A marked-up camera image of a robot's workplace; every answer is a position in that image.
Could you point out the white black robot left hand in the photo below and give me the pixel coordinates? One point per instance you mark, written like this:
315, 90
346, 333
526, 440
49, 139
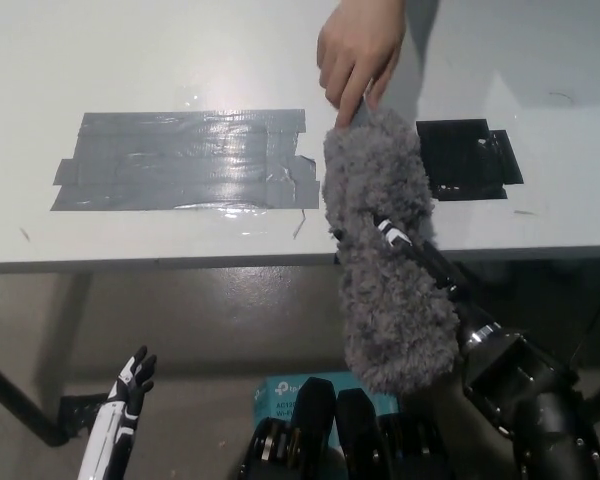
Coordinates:
122, 400

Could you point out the bare person hand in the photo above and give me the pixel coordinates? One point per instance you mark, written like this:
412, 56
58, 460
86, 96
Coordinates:
357, 50

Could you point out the black robot torso blocks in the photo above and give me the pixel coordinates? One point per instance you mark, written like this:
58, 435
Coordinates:
330, 440

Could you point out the dark metal table leg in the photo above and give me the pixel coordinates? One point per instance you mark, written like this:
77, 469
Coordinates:
15, 400

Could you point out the black tape patch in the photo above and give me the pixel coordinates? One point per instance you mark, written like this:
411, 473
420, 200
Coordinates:
465, 160

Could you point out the teal cardboard router box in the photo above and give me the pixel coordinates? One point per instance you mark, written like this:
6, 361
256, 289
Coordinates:
280, 392

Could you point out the black table foot bracket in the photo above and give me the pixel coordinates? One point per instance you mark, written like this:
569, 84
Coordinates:
82, 417

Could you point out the grey duct tape patch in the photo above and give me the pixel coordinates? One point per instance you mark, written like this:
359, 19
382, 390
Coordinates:
190, 162

